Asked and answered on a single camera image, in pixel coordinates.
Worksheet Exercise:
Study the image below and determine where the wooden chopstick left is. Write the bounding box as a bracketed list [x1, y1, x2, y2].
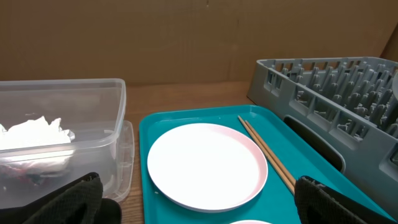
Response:
[238, 115, 295, 196]

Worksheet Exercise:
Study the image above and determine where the wooden chopstick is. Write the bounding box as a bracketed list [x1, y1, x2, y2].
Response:
[245, 120, 296, 187]
[238, 115, 295, 196]

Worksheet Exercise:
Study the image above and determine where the crumpled white paper waste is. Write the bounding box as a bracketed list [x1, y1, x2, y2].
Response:
[1, 116, 75, 174]

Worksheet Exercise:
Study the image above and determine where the white round plate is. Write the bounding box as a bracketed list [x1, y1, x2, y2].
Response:
[147, 123, 268, 213]

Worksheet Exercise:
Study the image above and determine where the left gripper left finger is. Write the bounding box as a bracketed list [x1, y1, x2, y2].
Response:
[1, 172, 122, 224]

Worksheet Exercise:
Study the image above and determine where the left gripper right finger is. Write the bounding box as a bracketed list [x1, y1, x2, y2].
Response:
[294, 175, 397, 224]

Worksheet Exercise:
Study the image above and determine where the wooden chopstick right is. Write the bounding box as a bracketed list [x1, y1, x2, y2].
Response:
[245, 120, 296, 187]

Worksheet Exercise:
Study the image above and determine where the pink bowl with rice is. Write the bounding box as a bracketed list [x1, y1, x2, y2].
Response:
[230, 220, 271, 224]

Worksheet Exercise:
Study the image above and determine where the clear plastic bin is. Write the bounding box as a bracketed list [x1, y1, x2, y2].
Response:
[1, 78, 134, 208]

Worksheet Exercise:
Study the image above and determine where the grey dish rack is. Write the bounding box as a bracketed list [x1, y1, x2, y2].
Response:
[248, 57, 397, 217]

